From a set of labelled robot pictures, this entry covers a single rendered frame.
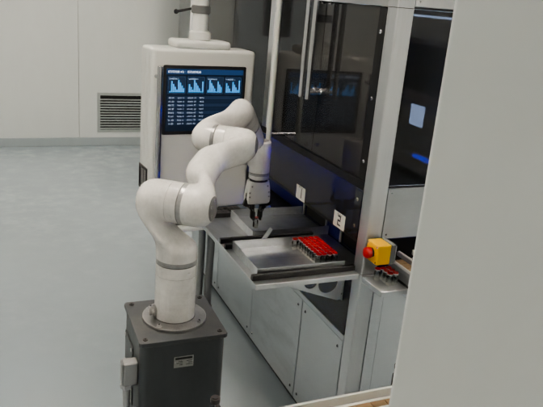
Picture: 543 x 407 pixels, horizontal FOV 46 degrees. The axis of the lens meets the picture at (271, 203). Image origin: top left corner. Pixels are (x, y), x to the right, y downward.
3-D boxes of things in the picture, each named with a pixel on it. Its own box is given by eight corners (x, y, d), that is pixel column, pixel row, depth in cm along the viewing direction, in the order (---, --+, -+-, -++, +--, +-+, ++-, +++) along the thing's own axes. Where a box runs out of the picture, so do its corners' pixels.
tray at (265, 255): (313, 243, 254) (313, 234, 253) (343, 269, 231) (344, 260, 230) (232, 249, 241) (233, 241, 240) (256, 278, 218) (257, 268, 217)
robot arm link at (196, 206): (155, 228, 180) (208, 239, 176) (151, 193, 173) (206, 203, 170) (217, 147, 220) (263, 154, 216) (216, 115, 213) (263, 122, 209)
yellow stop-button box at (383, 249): (382, 256, 226) (385, 237, 223) (393, 264, 219) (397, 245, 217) (364, 258, 223) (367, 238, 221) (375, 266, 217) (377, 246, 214)
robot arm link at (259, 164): (244, 172, 254) (266, 175, 252) (246, 140, 250) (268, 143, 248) (250, 167, 262) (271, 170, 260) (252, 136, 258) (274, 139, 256)
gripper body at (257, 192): (267, 174, 263) (264, 199, 267) (243, 174, 259) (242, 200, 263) (274, 178, 257) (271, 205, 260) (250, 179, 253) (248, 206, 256)
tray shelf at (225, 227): (296, 213, 293) (296, 209, 292) (376, 276, 232) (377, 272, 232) (195, 220, 274) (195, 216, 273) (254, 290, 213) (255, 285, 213)
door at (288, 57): (268, 127, 301) (279, -3, 283) (312, 151, 261) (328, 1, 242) (267, 127, 301) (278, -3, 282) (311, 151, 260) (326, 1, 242)
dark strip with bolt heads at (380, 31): (351, 233, 233) (380, 7, 209) (358, 237, 229) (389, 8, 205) (349, 233, 233) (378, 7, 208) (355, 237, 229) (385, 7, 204)
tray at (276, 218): (300, 213, 288) (301, 205, 287) (327, 233, 265) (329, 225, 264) (230, 217, 275) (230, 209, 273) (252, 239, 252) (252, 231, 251)
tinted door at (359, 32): (313, 151, 260) (329, 1, 242) (368, 182, 223) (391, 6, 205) (311, 152, 260) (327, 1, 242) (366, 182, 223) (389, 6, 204)
